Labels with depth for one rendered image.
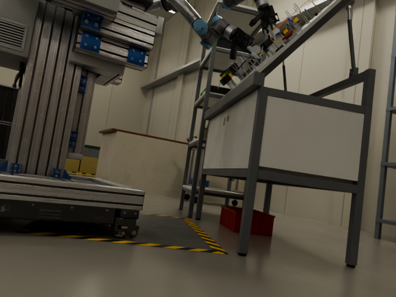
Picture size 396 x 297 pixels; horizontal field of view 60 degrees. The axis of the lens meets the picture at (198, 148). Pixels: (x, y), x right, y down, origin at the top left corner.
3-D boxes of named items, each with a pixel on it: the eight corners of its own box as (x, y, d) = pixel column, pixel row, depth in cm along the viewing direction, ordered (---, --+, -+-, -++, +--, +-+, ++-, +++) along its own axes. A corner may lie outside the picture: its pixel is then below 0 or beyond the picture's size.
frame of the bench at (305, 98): (238, 256, 155) (261, 85, 162) (194, 218, 271) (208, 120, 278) (356, 268, 165) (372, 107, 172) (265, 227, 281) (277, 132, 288)
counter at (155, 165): (247, 204, 568) (253, 155, 576) (102, 189, 451) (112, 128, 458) (221, 199, 636) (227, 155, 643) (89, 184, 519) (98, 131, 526)
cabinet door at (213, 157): (219, 168, 217) (227, 108, 220) (202, 168, 270) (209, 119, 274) (222, 168, 217) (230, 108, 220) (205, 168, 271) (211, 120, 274)
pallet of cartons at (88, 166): (86, 178, 699) (92, 144, 705) (100, 182, 595) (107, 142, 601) (40, 172, 657) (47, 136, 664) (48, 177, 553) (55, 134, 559)
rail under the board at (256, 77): (253, 83, 161) (254, 71, 162) (203, 119, 277) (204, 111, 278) (264, 86, 162) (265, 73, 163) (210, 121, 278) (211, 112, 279)
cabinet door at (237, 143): (246, 168, 163) (256, 88, 166) (218, 168, 216) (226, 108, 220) (251, 168, 163) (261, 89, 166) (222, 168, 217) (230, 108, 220)
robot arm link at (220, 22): (210, 29, 206) (219, 17, 205) (224, 39, 203) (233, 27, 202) (207, 23, 198) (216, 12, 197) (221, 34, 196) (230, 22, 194)
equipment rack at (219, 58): (187, 217, 274) (218, -1, 290) (177, 208, 333) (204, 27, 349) (246, 224, 282) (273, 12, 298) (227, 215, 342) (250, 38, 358)
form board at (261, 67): (207, 113, 278) (205, 111, 278) (292, 38, 296) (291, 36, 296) (259, 73, 162) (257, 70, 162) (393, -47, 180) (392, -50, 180)
